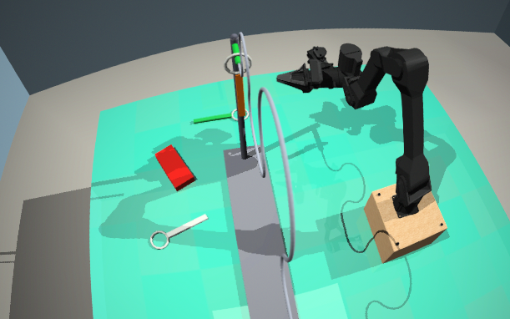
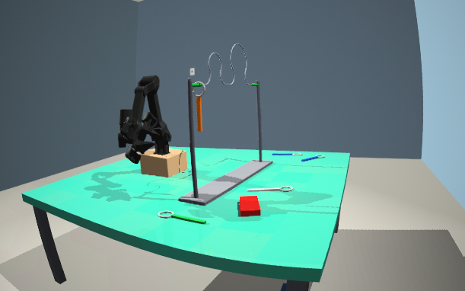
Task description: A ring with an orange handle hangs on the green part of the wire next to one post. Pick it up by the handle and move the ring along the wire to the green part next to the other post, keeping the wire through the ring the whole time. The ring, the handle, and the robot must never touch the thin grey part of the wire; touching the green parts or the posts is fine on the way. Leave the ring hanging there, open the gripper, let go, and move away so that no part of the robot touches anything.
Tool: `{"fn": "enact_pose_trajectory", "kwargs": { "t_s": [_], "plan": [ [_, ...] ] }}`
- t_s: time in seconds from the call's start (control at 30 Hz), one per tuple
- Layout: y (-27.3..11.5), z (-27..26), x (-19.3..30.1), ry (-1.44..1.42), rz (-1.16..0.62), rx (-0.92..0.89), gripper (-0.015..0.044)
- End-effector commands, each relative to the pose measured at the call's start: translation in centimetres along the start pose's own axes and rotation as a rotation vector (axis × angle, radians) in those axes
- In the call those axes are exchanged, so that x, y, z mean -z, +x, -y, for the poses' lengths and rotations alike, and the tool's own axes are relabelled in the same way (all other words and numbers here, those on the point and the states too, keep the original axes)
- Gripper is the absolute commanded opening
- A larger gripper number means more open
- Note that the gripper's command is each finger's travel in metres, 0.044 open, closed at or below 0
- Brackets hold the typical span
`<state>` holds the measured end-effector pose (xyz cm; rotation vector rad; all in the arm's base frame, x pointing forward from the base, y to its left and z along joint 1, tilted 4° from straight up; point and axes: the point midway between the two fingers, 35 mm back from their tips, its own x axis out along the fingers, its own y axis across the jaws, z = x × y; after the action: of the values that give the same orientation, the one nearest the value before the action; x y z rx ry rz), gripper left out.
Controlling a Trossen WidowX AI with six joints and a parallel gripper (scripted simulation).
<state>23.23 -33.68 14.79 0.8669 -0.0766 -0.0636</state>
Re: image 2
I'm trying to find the white loop with orange handle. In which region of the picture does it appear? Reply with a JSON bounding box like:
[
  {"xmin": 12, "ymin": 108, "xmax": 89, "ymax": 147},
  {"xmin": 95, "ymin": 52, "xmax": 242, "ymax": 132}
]
[{"xmin": 193, "ymin": 82, "xmax": 205, "ymax": 131}]

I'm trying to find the red flat block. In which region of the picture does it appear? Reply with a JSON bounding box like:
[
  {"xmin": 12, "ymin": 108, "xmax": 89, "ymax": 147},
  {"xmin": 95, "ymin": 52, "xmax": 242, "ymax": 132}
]
[{"xmin": 240, "ymin": 195, "xmax": 260, "ymax": 217}]

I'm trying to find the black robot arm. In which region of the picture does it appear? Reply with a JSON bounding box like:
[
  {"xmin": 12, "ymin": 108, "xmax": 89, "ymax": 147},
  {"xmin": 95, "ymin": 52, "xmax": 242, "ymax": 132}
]
[{"xmin": 118, "ymin": 75, "xmax": 172, "ymax": 155}]

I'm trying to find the green bar with white loop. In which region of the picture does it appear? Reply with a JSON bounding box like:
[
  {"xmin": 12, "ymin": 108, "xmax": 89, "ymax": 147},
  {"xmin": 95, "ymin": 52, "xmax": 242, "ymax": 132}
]
[{"xmin": 158, "ymin": 210, "xmax": 206, "ymax": 225}]

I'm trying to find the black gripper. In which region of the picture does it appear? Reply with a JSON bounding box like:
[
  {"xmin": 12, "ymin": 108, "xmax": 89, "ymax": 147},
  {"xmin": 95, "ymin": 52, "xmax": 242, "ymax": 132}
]
[{"xmin": 125, "ymin": 112, "xmax": 160, "ymax": 164}]

